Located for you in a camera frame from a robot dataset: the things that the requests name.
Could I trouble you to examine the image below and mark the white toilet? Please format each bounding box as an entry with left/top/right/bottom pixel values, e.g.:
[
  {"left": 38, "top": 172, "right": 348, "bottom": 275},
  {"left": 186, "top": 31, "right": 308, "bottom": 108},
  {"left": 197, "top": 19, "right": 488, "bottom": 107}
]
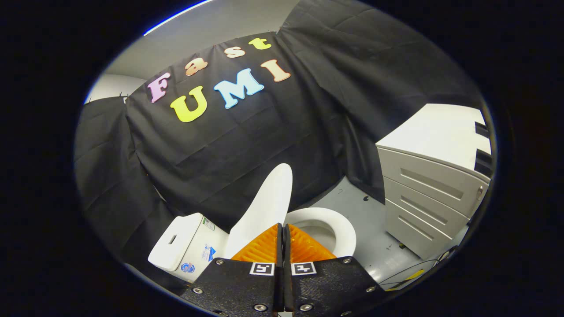
[{"left": 147, "top": 207, "right": 357, "bottom": 284}]

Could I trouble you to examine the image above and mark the black backdrop cloth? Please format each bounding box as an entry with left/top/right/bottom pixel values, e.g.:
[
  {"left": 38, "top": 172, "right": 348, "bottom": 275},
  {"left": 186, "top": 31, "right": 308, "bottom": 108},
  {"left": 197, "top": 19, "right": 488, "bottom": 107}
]
[{"left": 73, "top": 0, "right": 483, "bottom": 292}]

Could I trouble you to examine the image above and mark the thin black floor cable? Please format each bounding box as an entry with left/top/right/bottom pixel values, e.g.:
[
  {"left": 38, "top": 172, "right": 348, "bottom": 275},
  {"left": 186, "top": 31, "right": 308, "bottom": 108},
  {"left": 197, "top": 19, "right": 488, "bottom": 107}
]
[{"left": 378, "top": 247, "right": 457, "bottom": 291}]

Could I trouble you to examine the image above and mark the white drawer cabinet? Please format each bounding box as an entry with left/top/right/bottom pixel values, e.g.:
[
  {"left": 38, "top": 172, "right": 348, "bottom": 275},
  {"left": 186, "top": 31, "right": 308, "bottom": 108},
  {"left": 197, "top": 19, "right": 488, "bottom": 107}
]
[{"left": 376, "top": 103, "right": 493, "bottom": 261}]

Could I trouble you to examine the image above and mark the white toilet seat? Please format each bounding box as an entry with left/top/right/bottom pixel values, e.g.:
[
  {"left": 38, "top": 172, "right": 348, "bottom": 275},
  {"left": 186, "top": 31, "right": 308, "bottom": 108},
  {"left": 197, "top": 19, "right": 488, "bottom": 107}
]
[{"left": 284, "top": 207, "right": 357, "bottom": 258}]

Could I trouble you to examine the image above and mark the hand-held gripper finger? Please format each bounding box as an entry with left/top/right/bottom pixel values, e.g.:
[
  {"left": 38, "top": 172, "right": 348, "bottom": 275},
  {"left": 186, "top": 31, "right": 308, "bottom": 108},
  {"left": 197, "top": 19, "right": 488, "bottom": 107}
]
[
  {"left": 285, "top": 223, "right": 389, "bottom": 316},
  {"left": 181, "top": 223, "right": 285, "bottom": 316}
]

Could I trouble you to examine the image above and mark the yellow floor tape strip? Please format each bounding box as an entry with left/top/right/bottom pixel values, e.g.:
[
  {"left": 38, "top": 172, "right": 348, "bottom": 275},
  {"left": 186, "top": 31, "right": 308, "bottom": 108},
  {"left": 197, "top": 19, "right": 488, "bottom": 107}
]
[{"left": 386, "top": 269, "right": 426, "bottom": 292}]

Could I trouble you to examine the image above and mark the white toilet lid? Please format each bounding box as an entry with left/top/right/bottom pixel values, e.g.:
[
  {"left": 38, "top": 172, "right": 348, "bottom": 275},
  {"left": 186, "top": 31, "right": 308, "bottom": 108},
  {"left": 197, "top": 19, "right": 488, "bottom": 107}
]
[{"left": 224, "top": 163, "right": 294, "bottom": 260}]

